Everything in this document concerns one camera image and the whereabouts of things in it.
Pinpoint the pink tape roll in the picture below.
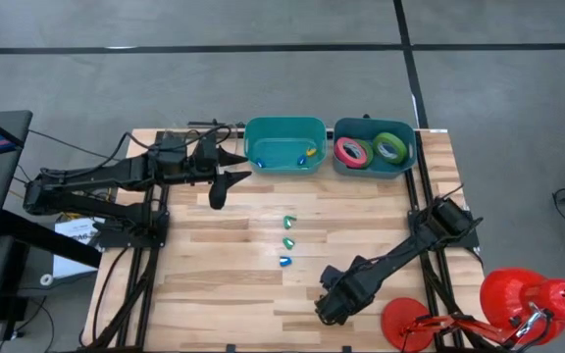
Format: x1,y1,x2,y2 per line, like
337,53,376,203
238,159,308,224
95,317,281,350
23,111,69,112
334,136,370,170

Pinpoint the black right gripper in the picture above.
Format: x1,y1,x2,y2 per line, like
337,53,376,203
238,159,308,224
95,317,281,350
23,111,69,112
314,264,375,326

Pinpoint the dusty blue plastic bin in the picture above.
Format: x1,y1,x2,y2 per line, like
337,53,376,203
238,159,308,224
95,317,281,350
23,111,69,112
333,116,420,179

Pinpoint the black metal rig frame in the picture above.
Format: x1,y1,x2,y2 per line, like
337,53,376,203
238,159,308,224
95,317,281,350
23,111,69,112
78,119,485,353

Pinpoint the red desk lamp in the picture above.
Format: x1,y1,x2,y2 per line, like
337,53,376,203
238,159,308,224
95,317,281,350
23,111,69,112
380,266,565,353

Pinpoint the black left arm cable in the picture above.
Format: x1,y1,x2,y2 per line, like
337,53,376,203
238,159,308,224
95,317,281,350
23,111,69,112
115,124,233,163

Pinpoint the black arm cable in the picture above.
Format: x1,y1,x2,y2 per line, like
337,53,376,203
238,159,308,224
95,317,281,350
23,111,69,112
441,183,466,201
115,124,233,163

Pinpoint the teal plastic bin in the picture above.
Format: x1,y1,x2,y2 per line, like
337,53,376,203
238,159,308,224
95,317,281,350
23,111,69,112
242,116,329,177

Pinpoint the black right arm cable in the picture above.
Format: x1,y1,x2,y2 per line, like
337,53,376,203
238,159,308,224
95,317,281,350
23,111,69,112
441,183,466,201

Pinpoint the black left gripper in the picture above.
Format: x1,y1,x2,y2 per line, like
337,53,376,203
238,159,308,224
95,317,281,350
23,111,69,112
186,134,253,211

